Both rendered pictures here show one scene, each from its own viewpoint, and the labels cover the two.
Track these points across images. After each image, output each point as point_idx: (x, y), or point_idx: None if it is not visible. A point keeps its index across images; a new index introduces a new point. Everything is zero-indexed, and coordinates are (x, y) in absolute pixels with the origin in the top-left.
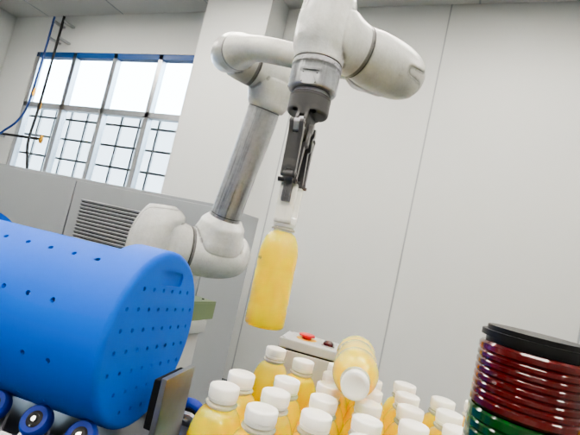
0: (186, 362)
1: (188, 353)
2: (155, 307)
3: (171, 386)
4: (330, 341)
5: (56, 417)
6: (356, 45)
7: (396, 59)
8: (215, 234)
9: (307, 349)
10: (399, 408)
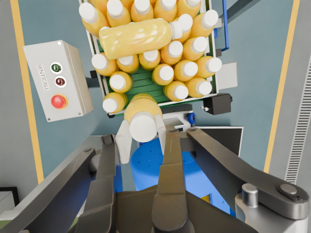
0: (33, 195)
1: (29, 200)
2: (186, 155)
3: (177, 124)
4: (57, 80)
5: None
6: None
7: None
8: None
9: (78, 93)
10: (146, 9)
